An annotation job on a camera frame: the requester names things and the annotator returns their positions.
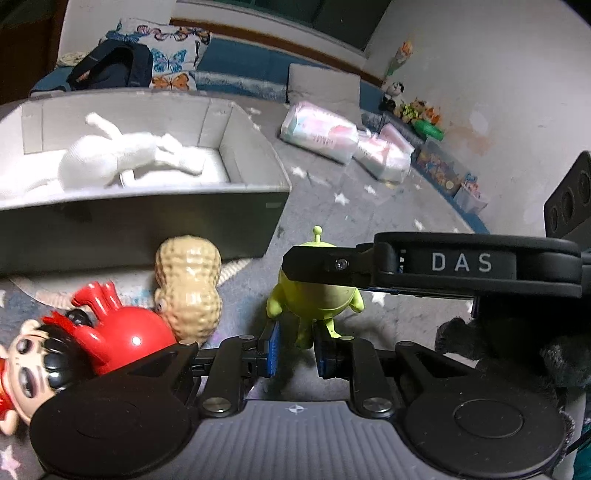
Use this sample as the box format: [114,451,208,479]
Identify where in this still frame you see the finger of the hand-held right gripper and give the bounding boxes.
[281,242,379,289]

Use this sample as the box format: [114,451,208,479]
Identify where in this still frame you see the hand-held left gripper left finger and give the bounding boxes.
[154,322,280,418]

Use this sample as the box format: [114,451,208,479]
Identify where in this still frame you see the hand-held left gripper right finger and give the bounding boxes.
[314,325,467,416]

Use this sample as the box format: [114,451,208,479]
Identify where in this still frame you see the green alien toy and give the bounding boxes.
[267,226,365,349]

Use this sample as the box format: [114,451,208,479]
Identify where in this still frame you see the tan peanut toy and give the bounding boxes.
[154,235,223,347]

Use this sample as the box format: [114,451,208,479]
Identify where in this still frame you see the red round toy figure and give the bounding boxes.
[44,281,178,377]

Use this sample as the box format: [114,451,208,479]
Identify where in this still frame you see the grey fabric storage box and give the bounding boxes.
[0,88,293,278]

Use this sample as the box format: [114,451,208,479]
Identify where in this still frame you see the black-haired doll figurine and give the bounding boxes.
[0,318,79,437]

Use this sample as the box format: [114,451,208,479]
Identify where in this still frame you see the person's right hand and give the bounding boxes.
[434,316,591,388]

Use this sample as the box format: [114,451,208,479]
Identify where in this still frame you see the small clear storage box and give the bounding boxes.
[455,173,490,215]

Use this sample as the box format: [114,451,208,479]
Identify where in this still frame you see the grey star printed blanket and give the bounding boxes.
[0,90,483,480]

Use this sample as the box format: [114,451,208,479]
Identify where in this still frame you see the large clear storage box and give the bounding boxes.
[411,138,467,197]

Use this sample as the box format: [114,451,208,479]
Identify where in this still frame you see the pink tissue pack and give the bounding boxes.
[353,124,416,183]
[278,100,365,164]

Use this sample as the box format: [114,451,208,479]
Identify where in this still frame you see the green bottle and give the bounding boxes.
[413,119,445,141]

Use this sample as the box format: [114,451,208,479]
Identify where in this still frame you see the small orange plush toys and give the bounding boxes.
[399,98,444,125]

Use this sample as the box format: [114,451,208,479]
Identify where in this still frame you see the grey pillow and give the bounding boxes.
[286,63,362,114]

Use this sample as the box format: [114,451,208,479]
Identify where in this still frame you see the panda plush toy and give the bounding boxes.
[379,79,407,114]

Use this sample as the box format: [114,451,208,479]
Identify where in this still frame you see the flower bouquet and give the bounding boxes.
[385,41,414,77]

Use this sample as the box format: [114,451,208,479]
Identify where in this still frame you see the white plush toy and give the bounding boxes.
[0,112,206,200]

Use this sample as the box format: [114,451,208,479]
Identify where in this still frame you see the window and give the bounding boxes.
[173,0,393,52]

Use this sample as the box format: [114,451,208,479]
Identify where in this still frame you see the butterfly print pillow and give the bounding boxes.
[107,18,213,93]

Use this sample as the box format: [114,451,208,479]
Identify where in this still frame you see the black backpack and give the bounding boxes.
[67,44,154,90]

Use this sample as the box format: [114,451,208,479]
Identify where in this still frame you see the brown wooden door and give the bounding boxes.
[0,0,70,93]

